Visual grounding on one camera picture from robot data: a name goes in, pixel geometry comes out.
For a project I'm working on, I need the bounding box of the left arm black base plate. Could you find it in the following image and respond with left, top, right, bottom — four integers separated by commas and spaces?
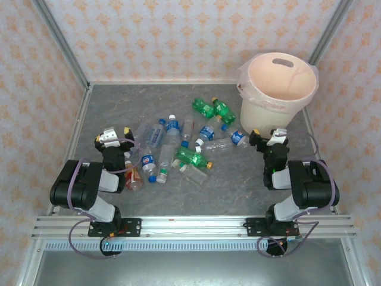
88, 217, 142, 238

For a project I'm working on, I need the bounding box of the crushed green bottle orange cap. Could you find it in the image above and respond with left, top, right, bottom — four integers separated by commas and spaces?
175, 147, 214, 170

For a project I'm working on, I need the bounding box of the black round cable port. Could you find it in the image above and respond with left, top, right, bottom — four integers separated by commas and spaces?
266, 237, 289, 257
99, 237, 123, 257

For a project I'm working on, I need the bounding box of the green soda bottle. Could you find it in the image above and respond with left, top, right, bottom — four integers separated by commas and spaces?
191, 98, 217, 119

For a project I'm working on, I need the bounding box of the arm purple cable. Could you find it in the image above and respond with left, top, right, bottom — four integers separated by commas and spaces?
67, 136, 141, 260
256, 132, 340, 259

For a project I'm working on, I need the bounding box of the slotted grey cable duct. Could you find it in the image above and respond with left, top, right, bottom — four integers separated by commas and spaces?
43, 240, 270, 251

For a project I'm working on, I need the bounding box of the orange-label plastic bottle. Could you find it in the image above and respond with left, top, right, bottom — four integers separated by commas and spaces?
124, 160, 144, 191

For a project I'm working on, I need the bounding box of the short blue-label water bottle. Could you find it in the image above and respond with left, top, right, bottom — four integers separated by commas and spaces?
195, 115, 223, 147

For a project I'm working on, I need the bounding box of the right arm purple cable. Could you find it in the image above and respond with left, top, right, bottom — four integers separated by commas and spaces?
256, 132, 340, 259

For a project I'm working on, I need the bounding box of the pale-blue-label bottle blue cap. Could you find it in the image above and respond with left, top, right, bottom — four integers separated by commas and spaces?
145, 118, 166, 148

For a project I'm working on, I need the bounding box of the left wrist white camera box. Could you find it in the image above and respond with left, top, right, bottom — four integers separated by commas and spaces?
99, 126, 124, 147

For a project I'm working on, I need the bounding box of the grey metal panel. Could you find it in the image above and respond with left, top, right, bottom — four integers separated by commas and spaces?
29, 250, 355, 286

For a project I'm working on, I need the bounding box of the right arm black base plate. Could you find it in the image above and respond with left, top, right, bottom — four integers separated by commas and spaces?
245, 217, 302, 238

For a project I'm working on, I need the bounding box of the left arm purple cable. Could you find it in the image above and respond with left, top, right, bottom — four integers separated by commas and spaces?
67, 136, 141, 260

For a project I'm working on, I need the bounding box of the clear bottle blue cap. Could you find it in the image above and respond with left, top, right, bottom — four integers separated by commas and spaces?
180, 114, 196, 148

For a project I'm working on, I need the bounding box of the aluminium frame post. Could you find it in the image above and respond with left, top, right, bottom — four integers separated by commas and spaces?
32, 0, 91, 90
16, 238, 45, 286
308, 0, 357, 68
341, 238, 368, 286

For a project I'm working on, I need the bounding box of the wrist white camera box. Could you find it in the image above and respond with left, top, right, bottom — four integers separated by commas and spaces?
99, 126, 124, 147
267, 128, 288, 147

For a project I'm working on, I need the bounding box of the Pepsi bottle blue cap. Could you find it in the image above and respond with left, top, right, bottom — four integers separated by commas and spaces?
140, 147, 158, 183
221, 124, 250, 148

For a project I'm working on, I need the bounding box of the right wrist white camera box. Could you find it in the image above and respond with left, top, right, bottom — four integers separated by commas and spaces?
267, 128, 288, 147

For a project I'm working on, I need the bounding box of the green bottle yellow cap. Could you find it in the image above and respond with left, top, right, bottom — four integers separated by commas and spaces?
211, 97, 237, 123

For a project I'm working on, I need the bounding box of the cream plastic bin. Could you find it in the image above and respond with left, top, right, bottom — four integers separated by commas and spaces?
237, 51, 321, 135

